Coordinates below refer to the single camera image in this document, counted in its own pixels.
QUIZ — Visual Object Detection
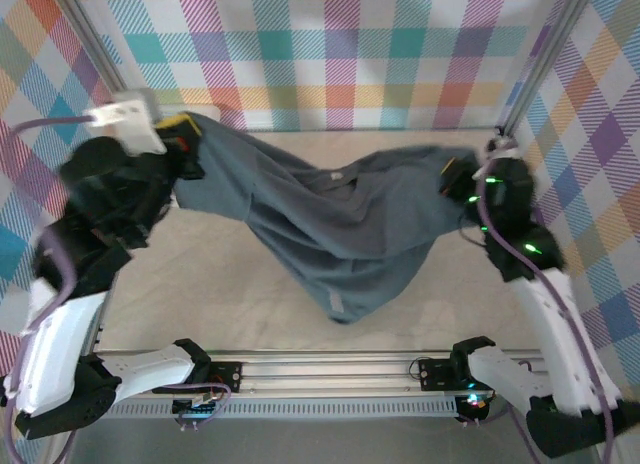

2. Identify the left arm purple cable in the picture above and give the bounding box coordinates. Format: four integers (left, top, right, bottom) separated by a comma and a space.
0, 114, 234, 464

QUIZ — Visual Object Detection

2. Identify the electronics board with lit LEDs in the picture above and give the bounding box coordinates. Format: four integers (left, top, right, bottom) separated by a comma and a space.
457, 391, 494, 421

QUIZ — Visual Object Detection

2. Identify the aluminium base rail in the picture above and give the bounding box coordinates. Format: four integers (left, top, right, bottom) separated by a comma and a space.
94, 348, 546, 401

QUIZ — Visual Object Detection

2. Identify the grey t-shirt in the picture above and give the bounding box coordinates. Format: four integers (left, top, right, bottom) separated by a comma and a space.
175, 111, 480, 326

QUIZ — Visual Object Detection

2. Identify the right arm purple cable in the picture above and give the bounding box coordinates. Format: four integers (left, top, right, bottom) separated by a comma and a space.
472, 148, 619, 464

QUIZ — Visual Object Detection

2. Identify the slotted grey cable duct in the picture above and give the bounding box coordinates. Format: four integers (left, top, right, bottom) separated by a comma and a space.
107, 397, 459, 419

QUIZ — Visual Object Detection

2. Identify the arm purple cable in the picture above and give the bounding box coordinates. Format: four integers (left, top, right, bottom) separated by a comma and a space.
472, 148, 619, 464
0, 114, 234, 464

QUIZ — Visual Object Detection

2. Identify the thin black gripper wire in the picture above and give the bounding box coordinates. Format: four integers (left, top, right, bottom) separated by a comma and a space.
458, 222, 490, 246

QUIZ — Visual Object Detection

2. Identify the aluminium frame bar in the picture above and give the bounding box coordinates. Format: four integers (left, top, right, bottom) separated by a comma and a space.
39, 428, 79, 464

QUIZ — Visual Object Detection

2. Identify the black electronics board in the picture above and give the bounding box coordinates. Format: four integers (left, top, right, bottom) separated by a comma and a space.
172, 397, 221, 419

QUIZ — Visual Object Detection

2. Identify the aluminium frame post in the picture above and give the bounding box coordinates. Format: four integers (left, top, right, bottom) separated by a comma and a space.
499, 0, 599, 135
57, 0, 126, 93

